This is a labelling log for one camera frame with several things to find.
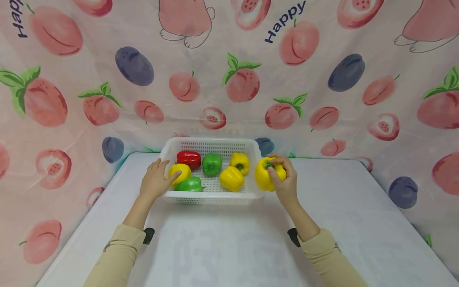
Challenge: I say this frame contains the person's right hand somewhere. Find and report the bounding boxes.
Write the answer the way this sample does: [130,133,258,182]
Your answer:
[267,154,298,207]

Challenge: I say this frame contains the person's left hand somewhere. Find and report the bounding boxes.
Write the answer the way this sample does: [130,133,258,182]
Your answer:
[140,158,182,202]

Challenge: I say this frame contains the yellow bell pepper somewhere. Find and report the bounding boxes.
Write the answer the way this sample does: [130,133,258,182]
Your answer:
[219,166,245,193]
[255,157,287,193]
[168,163,192,187]
[229,153,251,176]

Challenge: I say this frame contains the person's right forearm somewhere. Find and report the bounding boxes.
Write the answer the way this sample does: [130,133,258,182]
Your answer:
[283,199,370,287]

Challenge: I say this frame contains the person's left forearm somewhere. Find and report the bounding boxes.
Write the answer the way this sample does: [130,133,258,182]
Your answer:
[82,194,159,287]

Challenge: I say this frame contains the green bell pepper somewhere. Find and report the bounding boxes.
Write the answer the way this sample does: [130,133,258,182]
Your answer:
[202,153,223,177]
[174,177,206,193]

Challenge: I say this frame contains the red bell pepper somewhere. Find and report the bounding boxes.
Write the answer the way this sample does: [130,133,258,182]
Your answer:
[176,150,202,171]

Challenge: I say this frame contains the white plastic perforated basket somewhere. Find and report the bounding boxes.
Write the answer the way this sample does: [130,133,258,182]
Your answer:
[159,137,266,206]

